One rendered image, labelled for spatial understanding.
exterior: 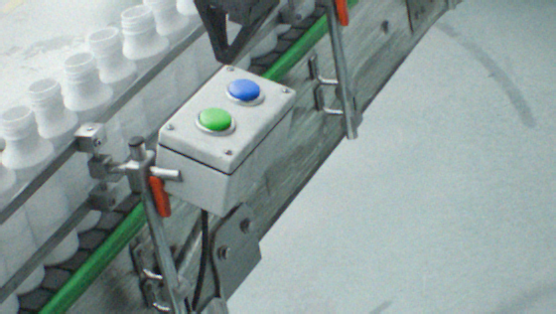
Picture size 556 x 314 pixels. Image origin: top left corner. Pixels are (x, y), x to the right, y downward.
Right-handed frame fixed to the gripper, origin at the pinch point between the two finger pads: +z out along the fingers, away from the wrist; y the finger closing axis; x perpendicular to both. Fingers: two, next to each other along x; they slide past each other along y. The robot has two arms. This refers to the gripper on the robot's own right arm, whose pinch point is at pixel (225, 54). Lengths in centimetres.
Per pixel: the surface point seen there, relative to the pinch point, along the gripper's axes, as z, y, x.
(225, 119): 6.8, 0.0, 1.2
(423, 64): 137, -236, -32
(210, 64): 18.3, -23.7, -11.4
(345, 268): 131, -128, -15
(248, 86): 6.8, -6.0, 0.5
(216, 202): 13.0, 3.9, 3.2
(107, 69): 11.4, -6.2, -15.9
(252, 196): 33.0, -22.6, -2.9
